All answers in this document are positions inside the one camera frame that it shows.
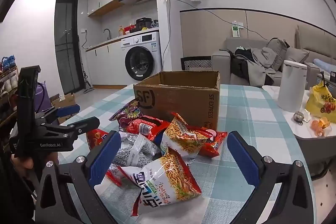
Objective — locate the dark glass door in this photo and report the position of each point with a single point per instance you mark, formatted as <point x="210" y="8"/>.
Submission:
<point x="65" y="43"/>

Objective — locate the orange red snack packet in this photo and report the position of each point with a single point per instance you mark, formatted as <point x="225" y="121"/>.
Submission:
<point x="95" y="136"/>

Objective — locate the white washing machine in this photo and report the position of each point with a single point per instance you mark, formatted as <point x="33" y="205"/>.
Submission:
<point x="141" y="61"/>

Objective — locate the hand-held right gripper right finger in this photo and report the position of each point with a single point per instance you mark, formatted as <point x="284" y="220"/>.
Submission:
<point x="242" y="158"/>

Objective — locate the orange peels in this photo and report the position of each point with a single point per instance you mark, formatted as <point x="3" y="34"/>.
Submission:
<point x="320" y="124"/>

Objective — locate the green wall sticker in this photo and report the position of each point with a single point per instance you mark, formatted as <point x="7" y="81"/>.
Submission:
<point x="235" y="31"/>

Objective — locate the yellow bottle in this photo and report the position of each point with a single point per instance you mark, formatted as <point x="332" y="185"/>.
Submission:
<point x="120" y="32"/>

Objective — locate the grey sofa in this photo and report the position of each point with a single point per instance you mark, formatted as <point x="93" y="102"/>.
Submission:
<point x="221" y="66"/>

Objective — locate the floor mop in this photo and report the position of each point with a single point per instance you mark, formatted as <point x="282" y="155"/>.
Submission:
<point x="88" y="88"/>

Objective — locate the small grey round case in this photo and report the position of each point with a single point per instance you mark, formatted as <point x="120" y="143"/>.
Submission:
<point x="298" y="116"/>

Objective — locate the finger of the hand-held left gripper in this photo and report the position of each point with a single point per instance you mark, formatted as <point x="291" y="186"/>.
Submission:
<point x="86" y="124"/>
<point x="68" y="109"/>

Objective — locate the grey jacket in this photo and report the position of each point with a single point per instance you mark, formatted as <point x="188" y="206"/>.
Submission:
<point x="260" y="66"/>

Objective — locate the person's left hand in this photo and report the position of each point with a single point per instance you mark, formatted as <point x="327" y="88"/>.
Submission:
<point x="25" y="162"/>

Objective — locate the yellow plastic bag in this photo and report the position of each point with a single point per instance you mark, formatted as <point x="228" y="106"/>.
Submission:
<point x="319" y="100"/>

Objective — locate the black clothing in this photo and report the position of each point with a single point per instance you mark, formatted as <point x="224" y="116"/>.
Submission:
<point x="240" y="64"/>

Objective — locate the white side table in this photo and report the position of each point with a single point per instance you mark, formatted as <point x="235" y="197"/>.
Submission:
<point x="286" y="120"/>

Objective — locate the checked tablecloth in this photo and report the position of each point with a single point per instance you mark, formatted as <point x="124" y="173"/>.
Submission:
<point x="249" y="113"/>

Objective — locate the purple candy packet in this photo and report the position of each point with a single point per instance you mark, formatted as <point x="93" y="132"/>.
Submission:
<point x="128" y="113"/>

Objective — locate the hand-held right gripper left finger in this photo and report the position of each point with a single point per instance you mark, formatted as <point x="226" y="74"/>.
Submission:
<point x="105" y="158"/>

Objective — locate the white cylindrical bin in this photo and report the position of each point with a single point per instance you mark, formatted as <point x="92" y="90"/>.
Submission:
<point x="291" y="87"/>

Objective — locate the light blue pillow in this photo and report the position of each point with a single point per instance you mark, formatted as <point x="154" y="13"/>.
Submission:
<point x="325" y="64"/>

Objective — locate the black patterned chair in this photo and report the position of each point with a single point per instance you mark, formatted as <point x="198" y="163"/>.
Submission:
<point x="197" y="64"/>

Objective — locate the black cooker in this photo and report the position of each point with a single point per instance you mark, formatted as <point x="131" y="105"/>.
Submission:
<point x="143" y="22"/>

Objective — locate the grey backpack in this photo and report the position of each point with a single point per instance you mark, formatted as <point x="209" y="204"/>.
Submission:
<point x="278" y="48"/>

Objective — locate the purple bag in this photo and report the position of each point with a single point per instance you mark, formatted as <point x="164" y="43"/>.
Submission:
<point x="43" y="100"/>

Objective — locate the white noodle snack packet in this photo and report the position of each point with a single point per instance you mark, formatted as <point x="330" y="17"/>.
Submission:
<point x="162" y="179"/>
<point x="181" y="137"/>

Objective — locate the silver snack packet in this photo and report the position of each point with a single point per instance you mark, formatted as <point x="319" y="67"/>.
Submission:
<point x="134" y="150"/>

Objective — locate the brown cardboard box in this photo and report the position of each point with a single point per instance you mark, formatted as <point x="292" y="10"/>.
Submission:
<point x="183" y="103"/>

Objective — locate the grey cushion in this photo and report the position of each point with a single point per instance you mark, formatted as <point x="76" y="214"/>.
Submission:
<point x="296" y="54"/>

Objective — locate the black box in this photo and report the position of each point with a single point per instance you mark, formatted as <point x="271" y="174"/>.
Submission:
<point x="333" y="75"/>

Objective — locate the shoe rack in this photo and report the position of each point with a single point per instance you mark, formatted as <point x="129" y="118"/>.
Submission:
<point x="5" y="98"/>

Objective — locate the blue shoes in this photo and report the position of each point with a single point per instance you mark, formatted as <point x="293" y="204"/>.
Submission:
<point x="9" y="62"/>

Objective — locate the white counter cabinets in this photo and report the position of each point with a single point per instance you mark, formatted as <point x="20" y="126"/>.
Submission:
<point x="105" y="64"/>

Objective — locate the red box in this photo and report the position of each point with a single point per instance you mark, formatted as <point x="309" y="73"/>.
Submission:
<point x="130" y="28"/>

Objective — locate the kitchen faucet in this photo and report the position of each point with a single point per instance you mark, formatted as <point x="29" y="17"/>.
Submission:
<point x="109" y="34"/>

